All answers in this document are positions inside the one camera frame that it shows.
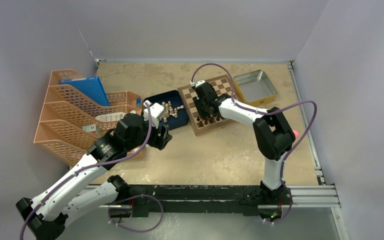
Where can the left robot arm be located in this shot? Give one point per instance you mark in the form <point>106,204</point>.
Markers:
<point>48,214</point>

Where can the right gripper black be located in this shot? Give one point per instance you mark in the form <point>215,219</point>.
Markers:
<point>197,102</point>

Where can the dark blue square tray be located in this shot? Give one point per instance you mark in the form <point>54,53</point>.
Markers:
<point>174,119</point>

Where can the wooden chess board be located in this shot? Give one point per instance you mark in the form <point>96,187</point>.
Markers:
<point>221,86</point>

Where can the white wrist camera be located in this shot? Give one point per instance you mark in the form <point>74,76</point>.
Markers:
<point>196,84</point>
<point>153,112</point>

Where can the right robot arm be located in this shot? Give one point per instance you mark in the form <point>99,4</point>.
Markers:
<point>273,134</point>

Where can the peach file rack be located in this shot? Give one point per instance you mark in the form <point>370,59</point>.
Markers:
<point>66,111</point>

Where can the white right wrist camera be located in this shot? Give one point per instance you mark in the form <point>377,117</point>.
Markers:
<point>196,84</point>

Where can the yellow metal tin tray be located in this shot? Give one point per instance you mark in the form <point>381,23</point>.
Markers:
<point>255,88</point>

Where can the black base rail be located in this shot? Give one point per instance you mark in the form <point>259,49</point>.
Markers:
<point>248,200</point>

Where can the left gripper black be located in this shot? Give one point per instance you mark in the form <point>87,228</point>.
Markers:
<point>159,141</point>

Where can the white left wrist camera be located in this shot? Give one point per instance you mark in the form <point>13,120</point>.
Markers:
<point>153,112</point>

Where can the blue folder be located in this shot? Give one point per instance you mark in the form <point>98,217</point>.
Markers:
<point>91,87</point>

